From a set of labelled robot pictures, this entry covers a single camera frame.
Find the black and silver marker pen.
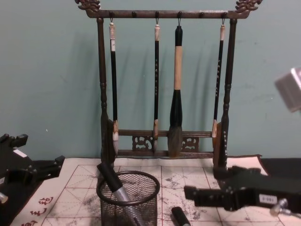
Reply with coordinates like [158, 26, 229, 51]
[96, 162, 142, 226]

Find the dark carved wooden brush rack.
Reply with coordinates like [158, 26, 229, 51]
[75, 0, 257, 182]

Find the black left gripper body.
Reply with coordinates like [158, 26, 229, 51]
[0, 146, 33, 190]

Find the white gridded calligraphy felt mat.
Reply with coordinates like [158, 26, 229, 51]
[23, 154, 270, 226]

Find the black wire mesh pen holder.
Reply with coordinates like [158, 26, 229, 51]
[96, 170, 160, 226]

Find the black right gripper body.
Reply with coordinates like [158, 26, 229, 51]
[223, 175, 301, 211]

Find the thin black brush, pale cap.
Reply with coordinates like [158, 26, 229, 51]
[211, 21, 228, 140]
[152, 22, 163, 154]

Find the thin black brush, white label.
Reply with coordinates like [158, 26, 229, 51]
[108, 22, 121, 158]

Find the thick black and tan brush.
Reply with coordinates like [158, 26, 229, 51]
[167, 20, 184, 158]

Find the black table cloth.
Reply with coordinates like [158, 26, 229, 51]
[0, 157, 301, 226]

